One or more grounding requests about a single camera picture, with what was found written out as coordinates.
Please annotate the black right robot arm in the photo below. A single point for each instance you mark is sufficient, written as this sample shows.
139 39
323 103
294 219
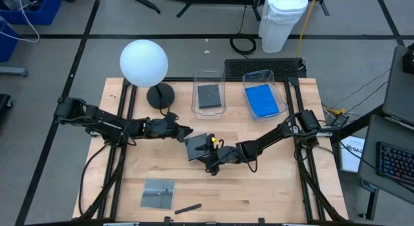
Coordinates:
268 138

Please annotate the black plastic strip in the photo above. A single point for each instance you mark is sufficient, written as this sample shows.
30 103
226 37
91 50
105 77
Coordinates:
187 208

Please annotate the grey floor bar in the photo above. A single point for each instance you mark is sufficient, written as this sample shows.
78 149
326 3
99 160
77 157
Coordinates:
13 72

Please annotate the black floor object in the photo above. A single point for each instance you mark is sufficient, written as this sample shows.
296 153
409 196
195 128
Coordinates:
4 101

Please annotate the blue plastic disc case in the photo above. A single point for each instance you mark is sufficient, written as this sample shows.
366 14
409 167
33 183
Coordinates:
262 100

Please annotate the clear reflective jewel case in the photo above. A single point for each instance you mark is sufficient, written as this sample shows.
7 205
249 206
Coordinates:
158 193

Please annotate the black aluminium table frame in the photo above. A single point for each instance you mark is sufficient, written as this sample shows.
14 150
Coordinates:
295 96

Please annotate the large blue storage crate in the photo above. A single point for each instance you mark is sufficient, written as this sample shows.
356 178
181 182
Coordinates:
45 15

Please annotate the black keyboard at top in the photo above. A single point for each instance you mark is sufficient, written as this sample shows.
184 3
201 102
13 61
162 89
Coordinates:
233 69

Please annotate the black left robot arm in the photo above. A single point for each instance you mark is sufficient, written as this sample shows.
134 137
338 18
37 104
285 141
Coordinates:
100 120

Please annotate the black backlit keyboard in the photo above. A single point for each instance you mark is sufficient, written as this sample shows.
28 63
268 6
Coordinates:
394 162

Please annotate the white globe lamp black base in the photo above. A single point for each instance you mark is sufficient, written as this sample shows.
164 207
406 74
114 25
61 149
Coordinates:
144 62

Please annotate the yellow gripper tag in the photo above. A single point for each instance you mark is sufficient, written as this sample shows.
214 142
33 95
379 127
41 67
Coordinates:
214 140

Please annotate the clear jewel case black tray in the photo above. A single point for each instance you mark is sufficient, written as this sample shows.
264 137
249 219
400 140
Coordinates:
209 96
192 148

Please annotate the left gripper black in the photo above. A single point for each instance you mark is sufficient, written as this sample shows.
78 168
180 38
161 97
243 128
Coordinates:
161 128

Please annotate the white paper booklet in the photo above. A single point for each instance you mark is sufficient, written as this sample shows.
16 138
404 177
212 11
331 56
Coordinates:
351 158

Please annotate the black desk device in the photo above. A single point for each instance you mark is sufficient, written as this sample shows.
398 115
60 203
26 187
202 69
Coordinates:
409 61

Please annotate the white trash bin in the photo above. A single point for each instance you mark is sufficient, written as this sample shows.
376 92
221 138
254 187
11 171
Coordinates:
281 22

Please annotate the yellow plug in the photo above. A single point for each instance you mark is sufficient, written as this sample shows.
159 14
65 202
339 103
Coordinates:
336 111

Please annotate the grey desk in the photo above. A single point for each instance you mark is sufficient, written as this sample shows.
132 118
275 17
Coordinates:
372 132

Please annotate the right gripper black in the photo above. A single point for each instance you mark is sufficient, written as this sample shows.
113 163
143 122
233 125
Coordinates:
226 154

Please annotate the clear plastic storage bin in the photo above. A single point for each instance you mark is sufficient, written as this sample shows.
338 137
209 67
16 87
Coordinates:
268 119
208 114

